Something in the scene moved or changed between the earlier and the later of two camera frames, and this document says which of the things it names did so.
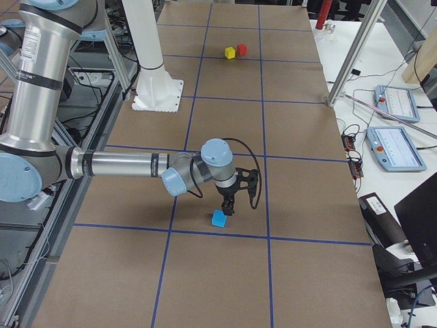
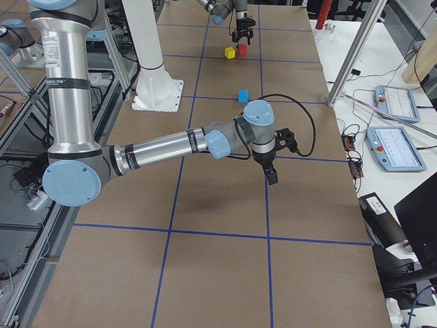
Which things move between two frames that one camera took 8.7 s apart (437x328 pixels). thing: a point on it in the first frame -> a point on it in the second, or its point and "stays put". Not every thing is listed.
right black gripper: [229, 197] -> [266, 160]
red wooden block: [242, 48] stays put
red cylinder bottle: [325, 8] stays put
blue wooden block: [218, 218] -> [243, 96]
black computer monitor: [418, 214] stays put
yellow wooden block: [229, 52] stays put
